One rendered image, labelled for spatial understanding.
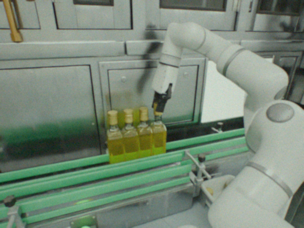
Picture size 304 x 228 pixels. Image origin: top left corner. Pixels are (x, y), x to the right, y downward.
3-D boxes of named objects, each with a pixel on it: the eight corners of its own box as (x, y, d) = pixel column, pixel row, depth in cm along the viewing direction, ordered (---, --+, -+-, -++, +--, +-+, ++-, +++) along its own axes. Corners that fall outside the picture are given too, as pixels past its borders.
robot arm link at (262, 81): (200, 82, 44) (204, 112, 56) (280, 148, 32) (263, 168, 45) (252, 42, 45) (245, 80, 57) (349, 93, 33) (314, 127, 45)
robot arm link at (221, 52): (219, 77, 47) (171, 42, 59) (241, 82, 56) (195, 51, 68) (241, 46, 43) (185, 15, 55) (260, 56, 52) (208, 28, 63)
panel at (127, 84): (257, 113, 112) (270, 54, 99) (261, 115, 109) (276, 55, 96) (106, 137, 85) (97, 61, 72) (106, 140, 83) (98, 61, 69)
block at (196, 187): (188, 179, 83) (190, 167, 80) (200, 195, 75) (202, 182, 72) (181, 181, 82) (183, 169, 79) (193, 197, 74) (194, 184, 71)
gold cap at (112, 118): (117, 120, 69) (116, 109, 68) (119, 124, 66) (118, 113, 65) (107, 121, 68) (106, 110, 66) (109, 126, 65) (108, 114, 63)
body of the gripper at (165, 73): (155, 57, 68) (147, 87, 72) (166, 61, 59) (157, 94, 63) (172, 62, 71) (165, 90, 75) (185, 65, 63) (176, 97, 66)
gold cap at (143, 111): (147, 116, 73) (146, 106, 71) (149, 120, 70) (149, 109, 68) (137, 118, 72) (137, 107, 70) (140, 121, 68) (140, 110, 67)
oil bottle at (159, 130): (160, 161, 85) (161, 118, 77) (165, 168, 80) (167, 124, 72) (148, 164, 83) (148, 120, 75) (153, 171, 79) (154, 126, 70)
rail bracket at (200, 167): (187, 165, 82) (190, 140, 77) (210, 192, 67) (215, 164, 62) (182, 166, 81) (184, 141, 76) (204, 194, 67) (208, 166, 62)
